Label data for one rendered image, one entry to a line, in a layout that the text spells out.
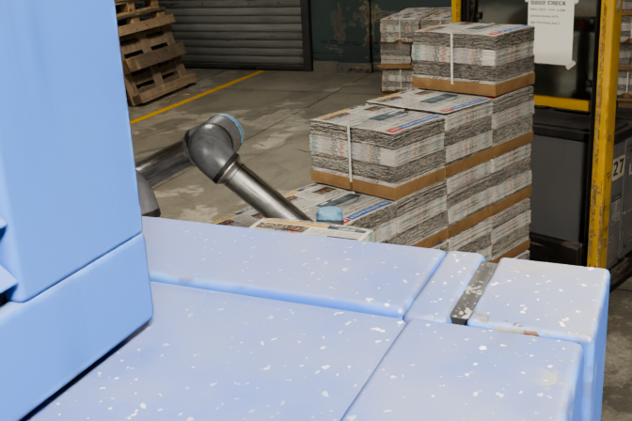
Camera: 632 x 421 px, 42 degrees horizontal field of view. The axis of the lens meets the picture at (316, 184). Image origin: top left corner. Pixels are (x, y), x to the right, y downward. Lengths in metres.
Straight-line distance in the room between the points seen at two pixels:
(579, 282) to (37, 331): 0.23
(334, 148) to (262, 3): 7.34
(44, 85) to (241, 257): 0.16
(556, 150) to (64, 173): 3.53
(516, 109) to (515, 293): 2.84
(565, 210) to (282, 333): 3.51
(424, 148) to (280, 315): 2.40
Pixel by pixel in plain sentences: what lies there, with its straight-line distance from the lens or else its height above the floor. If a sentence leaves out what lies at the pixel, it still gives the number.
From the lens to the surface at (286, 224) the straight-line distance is 1.93.
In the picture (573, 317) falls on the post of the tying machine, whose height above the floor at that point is 1.55.
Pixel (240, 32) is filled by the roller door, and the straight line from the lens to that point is 10.25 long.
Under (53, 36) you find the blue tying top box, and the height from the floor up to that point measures 1.68.
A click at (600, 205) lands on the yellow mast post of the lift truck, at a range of 3.58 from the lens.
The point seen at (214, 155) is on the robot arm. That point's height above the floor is 1.16.
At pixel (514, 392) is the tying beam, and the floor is 1.55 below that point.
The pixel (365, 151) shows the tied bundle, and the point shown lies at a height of 0.98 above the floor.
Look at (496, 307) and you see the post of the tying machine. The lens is 0.36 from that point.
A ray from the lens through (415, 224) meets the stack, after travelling 2.79.
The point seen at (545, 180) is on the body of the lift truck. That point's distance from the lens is 3.85.
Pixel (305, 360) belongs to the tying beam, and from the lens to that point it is 0.33.
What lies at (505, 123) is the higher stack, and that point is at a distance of 3.15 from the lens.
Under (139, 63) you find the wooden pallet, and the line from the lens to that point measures 8.67.
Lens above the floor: 1.71
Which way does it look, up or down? 18 degrees down
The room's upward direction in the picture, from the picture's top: 3 degrees counter-clockwise
